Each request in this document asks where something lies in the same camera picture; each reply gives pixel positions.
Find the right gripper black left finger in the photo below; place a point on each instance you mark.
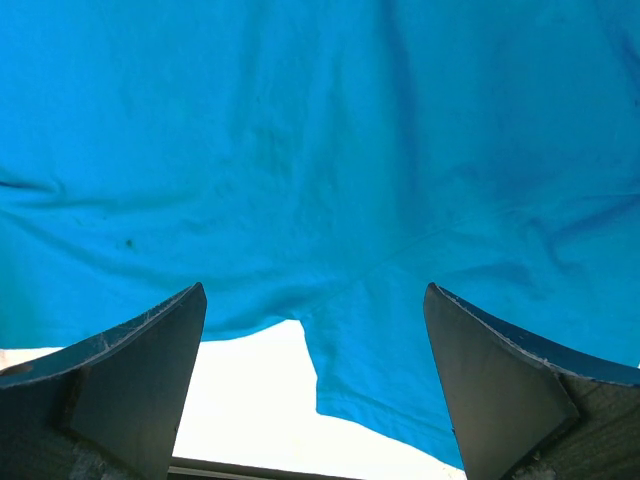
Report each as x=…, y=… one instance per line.
x=107, y=407

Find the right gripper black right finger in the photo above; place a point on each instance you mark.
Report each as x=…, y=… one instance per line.
x=525, y=407

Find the blue t shirt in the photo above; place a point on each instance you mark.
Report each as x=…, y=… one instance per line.
x=324, y=161

